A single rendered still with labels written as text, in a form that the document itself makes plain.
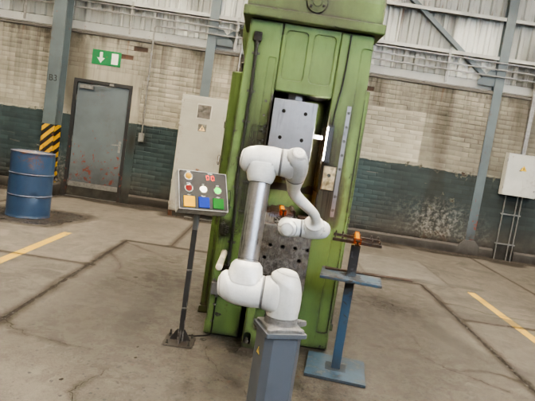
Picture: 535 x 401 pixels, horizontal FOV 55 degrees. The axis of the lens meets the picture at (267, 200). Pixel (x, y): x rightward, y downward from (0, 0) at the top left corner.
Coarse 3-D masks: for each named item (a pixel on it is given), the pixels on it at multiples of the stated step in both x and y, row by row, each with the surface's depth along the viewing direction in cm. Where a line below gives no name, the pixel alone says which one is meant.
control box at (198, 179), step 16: (176, 176) 341; (192, 176) 342; (208, 176) 347; (224, 176) 353; (176, 192) 338; (192, 192) 338; (208, 192) 343; (224, 192) 348; (176, 208) 335; (192, 208) 333; (208, 208) 338; (224, 208) 344
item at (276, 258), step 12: (264, 228) 355; (276, 228) 355; (264, 240) 355; (264, 252) 356; (276, 252) 356; (288, 252) 356; (300, 252) 356; (264, 264) 357; (276, 264) 357; (288, 264) 357; (300, 264) 357; (300, 276) 358
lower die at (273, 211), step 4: (272, 204) 401; (280, 204) 400; (268, 208) 380; (272, 208) 375; (276, 208) 379; (288, 208) 389; (268, 212) 360; (272, 212) 360; (276, 212) 360; (288, 212) 364; (292, 212) 368; (268, 216) 360; (272, 216) 360; (276, 216) 360; (280, 216) 360; (288, 216) 360; (292, 216) 360; (268, 220) 360; (272, 220) 360
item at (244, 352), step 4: (232, 340) 378; (236, 340) 378; (240, 340) 378; (228, 344) 369; (232, 344) 370; (236, 344) 371; (228, 348) 360; (232, 348) 361; (236, 348) 362; (240, 348) 362; (244, 348) 363; (248, 348) 364; (232, 352) 355; (236, 352) 356; (240, 352) 357; (244, 352) 357; (248, 352) 358; (252, 352) 359
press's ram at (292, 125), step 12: (276, 108) 352; (288, 108) 352; (300, 108) 352; (312, 108) 352; (276, 120) 353; (288, 120) 353; (300, 120) 353; (312, 120) 353; (276, 132) 354; (288, 132) 354; (300, 132) 354; (312, 132) 354; (276, 144) 355; (288, 144) 355; (300, 144) 355
